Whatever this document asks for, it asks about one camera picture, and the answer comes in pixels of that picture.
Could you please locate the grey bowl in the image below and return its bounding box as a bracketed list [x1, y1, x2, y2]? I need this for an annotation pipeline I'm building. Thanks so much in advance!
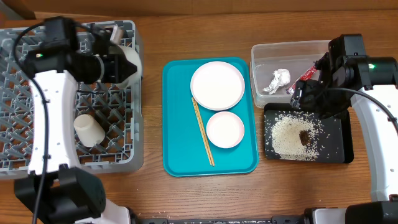
[116, 45, 143, 89]

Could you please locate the white tissue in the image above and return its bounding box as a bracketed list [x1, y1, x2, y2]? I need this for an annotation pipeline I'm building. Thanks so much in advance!
[263, 68, 290, 95]

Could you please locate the red snack wrapper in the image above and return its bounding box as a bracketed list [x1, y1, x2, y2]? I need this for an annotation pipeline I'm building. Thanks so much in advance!
[286, 66, 317, 95]

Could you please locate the brown food scrap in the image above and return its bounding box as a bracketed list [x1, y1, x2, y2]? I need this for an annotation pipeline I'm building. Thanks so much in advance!
[299, 130, 311, 146]

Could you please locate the white paper cup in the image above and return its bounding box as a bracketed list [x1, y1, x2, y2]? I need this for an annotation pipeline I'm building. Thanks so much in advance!
[73, 114, 105, 147]

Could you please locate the pink bowl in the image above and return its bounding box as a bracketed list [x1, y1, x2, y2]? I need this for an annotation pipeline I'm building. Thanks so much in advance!
[206, 111, 245, 149]

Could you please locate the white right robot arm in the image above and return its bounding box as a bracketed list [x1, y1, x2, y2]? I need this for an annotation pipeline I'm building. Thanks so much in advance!
[290, 52, 397, 224]

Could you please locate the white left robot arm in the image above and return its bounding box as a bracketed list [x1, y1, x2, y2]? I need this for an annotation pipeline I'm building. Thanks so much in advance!
[14, 30, 142, 223]

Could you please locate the black waste tray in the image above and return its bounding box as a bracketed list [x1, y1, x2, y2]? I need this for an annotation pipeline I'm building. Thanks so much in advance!
[264, 103, 354, 164]

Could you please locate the clear plastic waste bin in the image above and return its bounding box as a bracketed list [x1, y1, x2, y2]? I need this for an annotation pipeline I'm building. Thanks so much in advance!
[250, 40, 330, 108]

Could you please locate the grey dish rack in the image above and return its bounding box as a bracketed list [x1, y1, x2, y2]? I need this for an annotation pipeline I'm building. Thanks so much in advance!
[1, 27, 144, 180]

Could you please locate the large white plate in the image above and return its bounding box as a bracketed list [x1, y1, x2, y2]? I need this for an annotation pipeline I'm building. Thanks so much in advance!
[190, 61, 245, 111]

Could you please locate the teal serving tray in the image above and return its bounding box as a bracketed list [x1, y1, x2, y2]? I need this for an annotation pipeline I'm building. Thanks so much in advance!
[162, 57, 259, 177]

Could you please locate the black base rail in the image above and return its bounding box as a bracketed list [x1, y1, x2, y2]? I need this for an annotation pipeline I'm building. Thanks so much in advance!
[132, 215, 312, 224]

